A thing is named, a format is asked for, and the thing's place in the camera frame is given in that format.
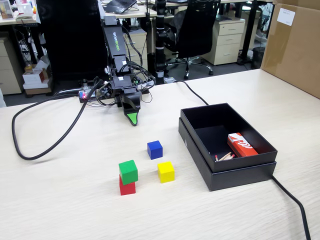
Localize black plain gripper finger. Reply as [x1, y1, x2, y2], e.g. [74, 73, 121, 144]
[121, 90, 143, 113]

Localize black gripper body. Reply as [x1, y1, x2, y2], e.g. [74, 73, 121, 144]
[109, 74, 139, 99]

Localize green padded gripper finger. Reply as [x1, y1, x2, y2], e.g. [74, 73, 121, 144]
[124, 111, 139, 127]

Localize green cube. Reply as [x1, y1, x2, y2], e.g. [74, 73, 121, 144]
[118, 159, 139, 186]

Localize blue cube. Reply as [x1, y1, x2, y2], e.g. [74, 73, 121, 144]
[146, 140, 164, 160]

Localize yellow cube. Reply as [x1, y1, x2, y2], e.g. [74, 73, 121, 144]
[157, 161, 175, 184]

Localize red cube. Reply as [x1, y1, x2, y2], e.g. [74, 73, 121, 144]
[119, 174, 137, 196]

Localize robot controller circuit board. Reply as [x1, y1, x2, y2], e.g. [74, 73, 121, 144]
[78, 86, 98, 104]

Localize beige cabinet behind robot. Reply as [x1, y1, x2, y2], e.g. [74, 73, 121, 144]
[122, 31, 148, 71]

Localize black pole white bands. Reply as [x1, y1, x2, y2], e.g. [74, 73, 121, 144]
[154, 0, 167, 86]

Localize large black chair back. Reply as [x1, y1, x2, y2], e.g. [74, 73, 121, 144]
[36, 0, 109, 81]

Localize black laptop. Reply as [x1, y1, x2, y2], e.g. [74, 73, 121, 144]
[103, 0, 138, 14]

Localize white box on floor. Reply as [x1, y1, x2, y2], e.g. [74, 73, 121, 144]
[22, 67, 50, 86]

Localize black mesh office chair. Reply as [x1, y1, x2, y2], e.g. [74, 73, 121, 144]
[164, 0, 221, 80]

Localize orange matchbox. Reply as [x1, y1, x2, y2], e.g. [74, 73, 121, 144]
[227, 132, 259, 158]

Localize beige cabinet wide drawers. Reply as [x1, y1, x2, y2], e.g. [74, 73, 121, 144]
[0, 37, 25, 96]

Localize black open box tray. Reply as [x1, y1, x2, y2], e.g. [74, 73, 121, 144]
[180, 102, 279, 173]

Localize black open box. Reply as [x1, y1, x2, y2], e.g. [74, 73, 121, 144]
[178, 117, 277, 192]

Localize black trash bin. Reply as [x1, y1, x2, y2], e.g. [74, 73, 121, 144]
[251, 46, 266, 70]

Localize framed picture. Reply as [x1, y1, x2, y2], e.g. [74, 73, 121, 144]
[0, 3, 15, 21]

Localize large cardboard box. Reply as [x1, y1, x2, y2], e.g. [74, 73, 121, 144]
[259, 0, 320, 100]

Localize small wrist camera board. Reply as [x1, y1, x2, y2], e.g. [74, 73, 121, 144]
[96, 82, 112, 99]

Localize beige cabinet silver handles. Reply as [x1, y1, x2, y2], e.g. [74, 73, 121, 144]
[201, 18, 246, 66]

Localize thick black looping cable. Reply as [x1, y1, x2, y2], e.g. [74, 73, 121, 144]
[11, 92, 105, 161]

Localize long black table cable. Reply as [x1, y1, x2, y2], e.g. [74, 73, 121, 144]
[172, 79, 312, 240]

